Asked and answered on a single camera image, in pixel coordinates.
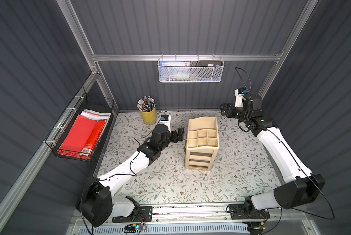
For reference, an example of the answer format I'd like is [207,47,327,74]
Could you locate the black wire side basket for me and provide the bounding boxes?
[45,89,114,162]

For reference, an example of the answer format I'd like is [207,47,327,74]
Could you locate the red folder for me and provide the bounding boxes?
[57,115,108,160]

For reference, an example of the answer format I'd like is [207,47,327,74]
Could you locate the bottom drawer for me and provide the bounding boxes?
[189,165,208,170]

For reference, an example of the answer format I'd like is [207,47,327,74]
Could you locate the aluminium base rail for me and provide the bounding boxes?
[69,202,311,227]

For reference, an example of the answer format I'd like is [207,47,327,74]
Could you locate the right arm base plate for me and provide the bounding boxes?
[226,203,270,220]

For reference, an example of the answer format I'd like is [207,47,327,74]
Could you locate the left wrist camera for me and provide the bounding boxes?
[159,114,171,132]

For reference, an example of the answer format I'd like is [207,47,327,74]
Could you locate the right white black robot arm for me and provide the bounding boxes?
[220,94,325,211]

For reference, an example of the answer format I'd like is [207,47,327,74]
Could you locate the small green circuit board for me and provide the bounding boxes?
[124,223,147,235]

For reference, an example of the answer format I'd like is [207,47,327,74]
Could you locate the blue box in basket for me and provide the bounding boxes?
[158,61,190,81]

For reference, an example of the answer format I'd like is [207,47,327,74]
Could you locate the beige drawer organizer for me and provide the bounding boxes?
[185,117,220,171]

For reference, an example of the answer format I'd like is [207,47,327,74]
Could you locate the yellow pen cup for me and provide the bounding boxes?
[140,108,157,125]

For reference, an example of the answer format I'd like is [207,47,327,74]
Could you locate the white ventilation grille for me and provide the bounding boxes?
[94,222,250,235]

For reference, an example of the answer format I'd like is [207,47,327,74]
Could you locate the bundle of pens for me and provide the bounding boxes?
[137,96,156,113]

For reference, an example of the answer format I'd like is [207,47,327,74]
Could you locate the black device in basket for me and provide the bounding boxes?
[198,60,223,67]

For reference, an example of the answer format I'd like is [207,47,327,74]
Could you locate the white wire wall basket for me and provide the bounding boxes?
[157,56,225,83]

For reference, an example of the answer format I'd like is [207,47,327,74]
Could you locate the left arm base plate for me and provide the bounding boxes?
[112,206,153,223]

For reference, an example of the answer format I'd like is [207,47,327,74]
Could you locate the clear top drawer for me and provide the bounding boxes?
[190,152,213,157]

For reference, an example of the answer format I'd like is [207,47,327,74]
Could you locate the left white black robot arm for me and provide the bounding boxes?
[76,123,184,228]

